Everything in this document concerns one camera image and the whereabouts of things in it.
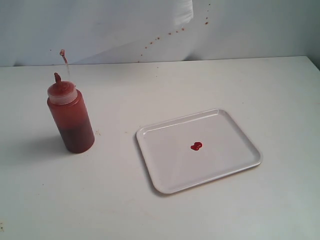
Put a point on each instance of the red ketchup squeeze bottle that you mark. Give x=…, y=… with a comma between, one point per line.
x=69, y=112

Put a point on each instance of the red ketchup blob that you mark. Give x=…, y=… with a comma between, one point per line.
x=196, y=146

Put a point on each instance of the white rectangular plastic tray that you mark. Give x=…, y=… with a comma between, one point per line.
x=173, y=166

